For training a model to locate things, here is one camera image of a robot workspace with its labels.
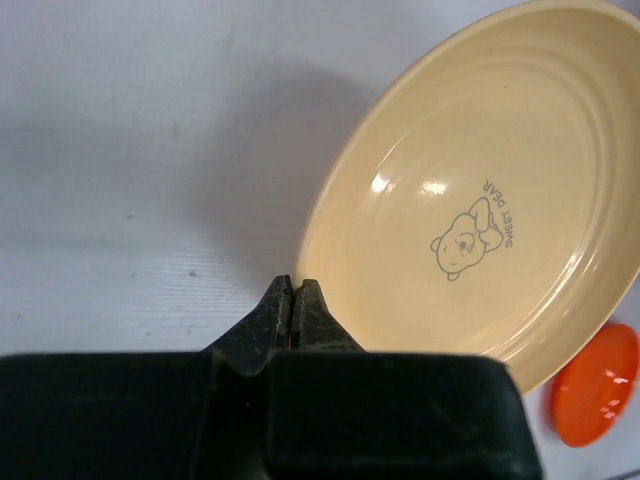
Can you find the yellow round plate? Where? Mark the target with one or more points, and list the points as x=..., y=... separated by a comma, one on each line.
x=489, y=202

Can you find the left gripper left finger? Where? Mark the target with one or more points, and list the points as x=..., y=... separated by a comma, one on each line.
x=144, y=415

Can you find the small orange round plate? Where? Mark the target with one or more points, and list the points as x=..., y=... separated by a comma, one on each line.
x=593, y=389

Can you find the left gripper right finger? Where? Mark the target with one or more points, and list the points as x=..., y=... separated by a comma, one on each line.
x=333, y=413

